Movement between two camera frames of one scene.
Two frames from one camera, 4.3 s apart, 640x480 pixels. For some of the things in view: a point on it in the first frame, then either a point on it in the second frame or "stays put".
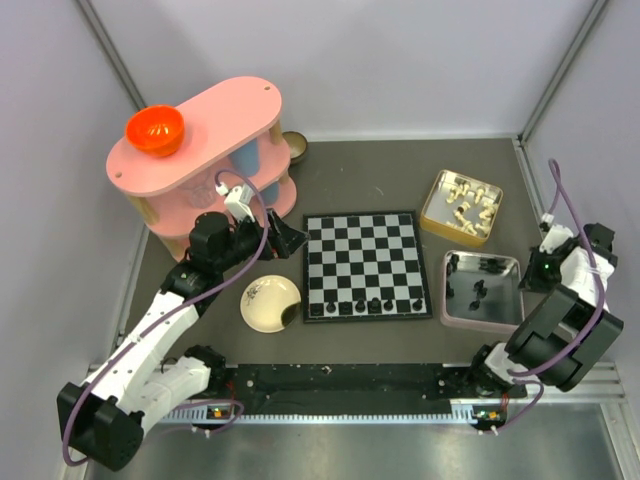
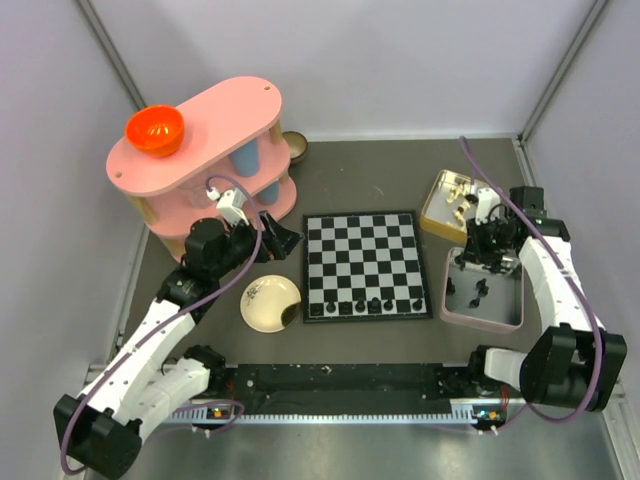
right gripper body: x=543 y=271 to x=488 y=239
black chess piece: x=345 y=308 stays put
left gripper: x=284 y=238 stays put
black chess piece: x=360 y=305 stays put
